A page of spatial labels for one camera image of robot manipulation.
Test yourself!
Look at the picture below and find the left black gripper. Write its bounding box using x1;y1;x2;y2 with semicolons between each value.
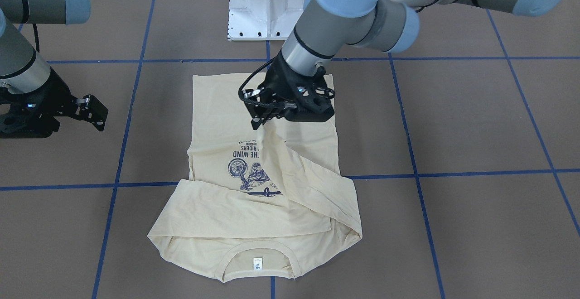
239;53;335;130

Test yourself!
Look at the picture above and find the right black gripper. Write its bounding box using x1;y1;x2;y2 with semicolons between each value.
0;68;109;139

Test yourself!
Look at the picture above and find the cream long-sleeve printed shirt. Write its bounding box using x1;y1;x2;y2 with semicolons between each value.
148;73;363;282

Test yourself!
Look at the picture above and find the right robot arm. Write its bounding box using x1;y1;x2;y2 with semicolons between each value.
0;0;109;139

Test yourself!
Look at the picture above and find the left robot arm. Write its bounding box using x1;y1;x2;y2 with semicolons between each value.
238;0;561;130

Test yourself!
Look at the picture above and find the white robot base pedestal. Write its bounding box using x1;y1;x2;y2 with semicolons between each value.
227;0;305;41

